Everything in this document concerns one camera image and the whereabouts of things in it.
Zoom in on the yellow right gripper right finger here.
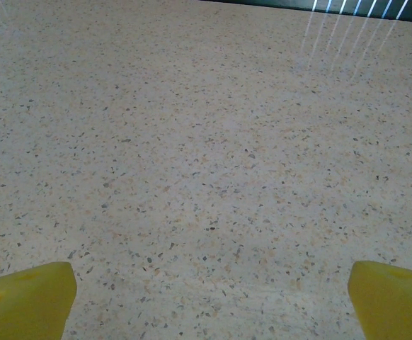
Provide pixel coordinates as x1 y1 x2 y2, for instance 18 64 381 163
347 260 412 340

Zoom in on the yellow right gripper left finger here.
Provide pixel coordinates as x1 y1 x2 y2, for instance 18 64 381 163
0 261 78 340

